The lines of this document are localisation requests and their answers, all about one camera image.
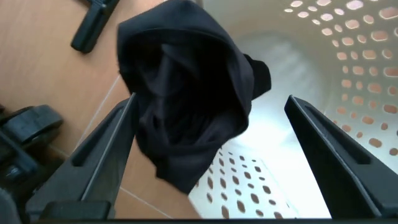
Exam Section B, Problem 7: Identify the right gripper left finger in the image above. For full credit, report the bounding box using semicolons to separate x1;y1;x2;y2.
26;93;138;220

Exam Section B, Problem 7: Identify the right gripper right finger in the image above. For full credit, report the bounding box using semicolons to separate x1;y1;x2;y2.
284;95;398;219

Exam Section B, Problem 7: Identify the black garment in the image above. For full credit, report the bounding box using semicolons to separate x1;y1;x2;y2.
116;0;272;194

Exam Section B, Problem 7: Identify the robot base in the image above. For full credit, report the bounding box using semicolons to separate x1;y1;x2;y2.
0;104;65;224

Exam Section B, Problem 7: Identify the white laundry basket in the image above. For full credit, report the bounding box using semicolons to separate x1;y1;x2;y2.
187;0;398;220

